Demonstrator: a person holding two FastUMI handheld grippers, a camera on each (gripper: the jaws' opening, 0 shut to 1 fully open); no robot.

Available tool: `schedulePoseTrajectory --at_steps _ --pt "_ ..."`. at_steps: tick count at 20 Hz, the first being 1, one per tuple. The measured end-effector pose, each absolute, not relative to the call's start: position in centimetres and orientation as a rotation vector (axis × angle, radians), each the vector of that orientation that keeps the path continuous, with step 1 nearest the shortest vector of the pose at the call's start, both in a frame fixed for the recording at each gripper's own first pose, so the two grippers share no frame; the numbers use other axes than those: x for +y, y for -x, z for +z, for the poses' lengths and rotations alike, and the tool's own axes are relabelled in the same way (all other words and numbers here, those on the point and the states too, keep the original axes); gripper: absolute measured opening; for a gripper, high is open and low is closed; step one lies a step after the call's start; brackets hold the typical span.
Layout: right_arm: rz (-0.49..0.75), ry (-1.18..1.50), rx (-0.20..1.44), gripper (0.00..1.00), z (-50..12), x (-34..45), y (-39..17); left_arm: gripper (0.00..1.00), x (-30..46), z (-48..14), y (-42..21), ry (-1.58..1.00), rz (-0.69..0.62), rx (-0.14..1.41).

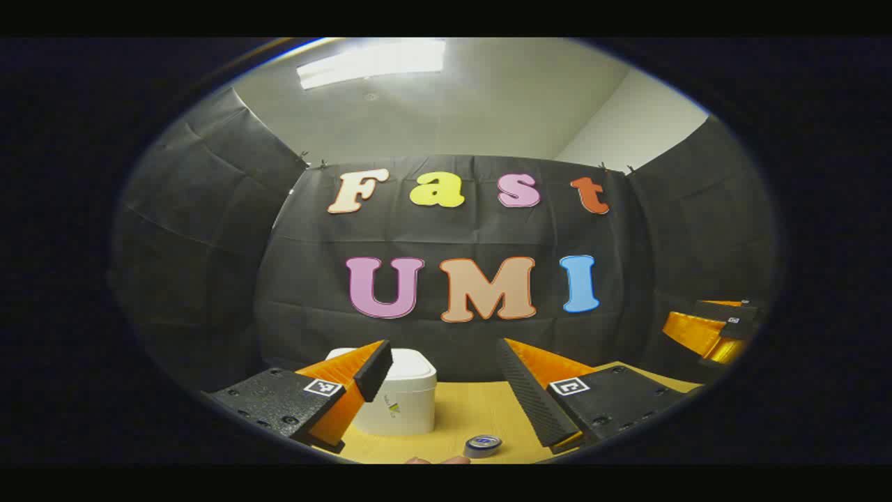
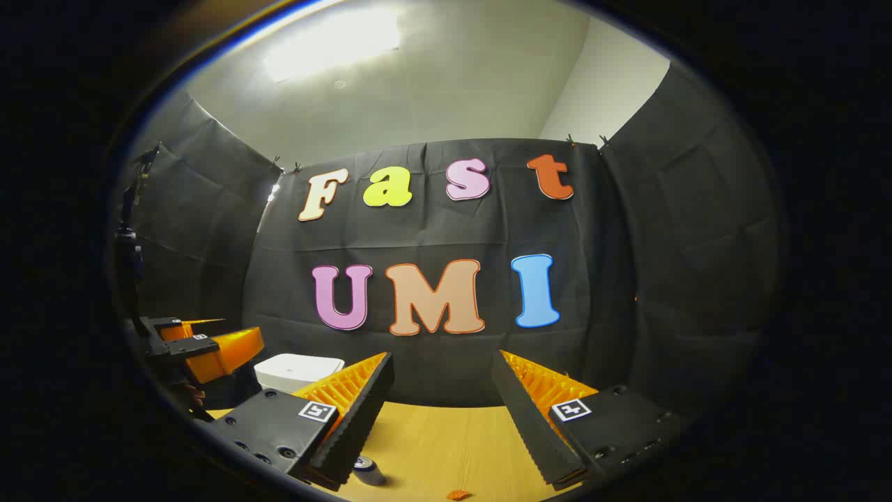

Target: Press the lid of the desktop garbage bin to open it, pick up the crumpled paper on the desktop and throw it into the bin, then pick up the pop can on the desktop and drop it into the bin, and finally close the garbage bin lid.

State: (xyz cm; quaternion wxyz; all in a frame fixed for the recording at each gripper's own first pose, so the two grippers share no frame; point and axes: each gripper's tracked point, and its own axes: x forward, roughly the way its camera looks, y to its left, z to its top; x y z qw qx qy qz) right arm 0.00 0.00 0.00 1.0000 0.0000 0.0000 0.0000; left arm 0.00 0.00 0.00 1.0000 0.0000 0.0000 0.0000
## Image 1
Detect white desktop garbage bin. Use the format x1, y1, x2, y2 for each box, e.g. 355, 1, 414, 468
325, 347, 438, 437

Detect blue pop can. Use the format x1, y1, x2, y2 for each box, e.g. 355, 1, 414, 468
463, 434, 504, 459

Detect black backdrop cloth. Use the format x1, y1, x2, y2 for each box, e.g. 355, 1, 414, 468
108, 87, 778, 393

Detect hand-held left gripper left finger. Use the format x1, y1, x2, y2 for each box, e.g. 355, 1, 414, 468
208, 340, 394, 455

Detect wooden desktop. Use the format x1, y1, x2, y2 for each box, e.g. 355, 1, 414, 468
340, 361, 703, 465

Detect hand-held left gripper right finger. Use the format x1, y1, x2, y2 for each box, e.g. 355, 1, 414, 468
495, 338, 689, 455

